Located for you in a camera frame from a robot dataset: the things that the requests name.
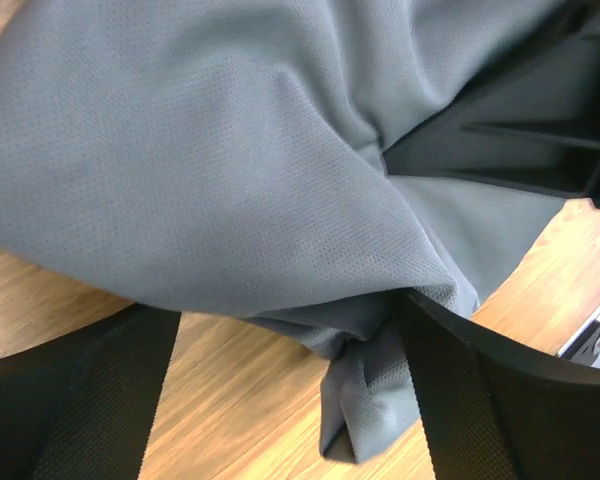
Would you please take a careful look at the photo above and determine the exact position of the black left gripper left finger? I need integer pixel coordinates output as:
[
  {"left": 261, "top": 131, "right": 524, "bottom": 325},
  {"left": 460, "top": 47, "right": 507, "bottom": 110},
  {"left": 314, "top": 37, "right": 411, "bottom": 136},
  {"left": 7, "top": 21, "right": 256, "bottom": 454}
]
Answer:
[{"left": 0, "top": 304, "right": 181, "bottom": 479}]

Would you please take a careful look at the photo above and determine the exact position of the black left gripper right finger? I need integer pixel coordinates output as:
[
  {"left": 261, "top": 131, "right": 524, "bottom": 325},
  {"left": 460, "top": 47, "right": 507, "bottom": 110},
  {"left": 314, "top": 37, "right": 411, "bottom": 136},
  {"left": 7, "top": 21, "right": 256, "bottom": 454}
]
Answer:
[{"left": 395, "top": 289, "right": 600, "bottom": 479}]

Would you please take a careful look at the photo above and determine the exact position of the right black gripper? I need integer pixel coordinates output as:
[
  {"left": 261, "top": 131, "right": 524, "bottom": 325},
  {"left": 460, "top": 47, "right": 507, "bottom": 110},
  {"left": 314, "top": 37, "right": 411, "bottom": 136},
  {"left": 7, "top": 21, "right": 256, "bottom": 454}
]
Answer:
[{"left": 384, "top": 1, "right": 600, "bottom": 209}]

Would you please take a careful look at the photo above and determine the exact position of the grey t-shirt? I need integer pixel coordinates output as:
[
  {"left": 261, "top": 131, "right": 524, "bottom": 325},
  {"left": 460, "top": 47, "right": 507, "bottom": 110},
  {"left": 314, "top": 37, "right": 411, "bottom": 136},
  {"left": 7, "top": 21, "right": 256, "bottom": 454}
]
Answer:
[{"left": 0, "top": 1, "right": 563, "bottom": 462}]

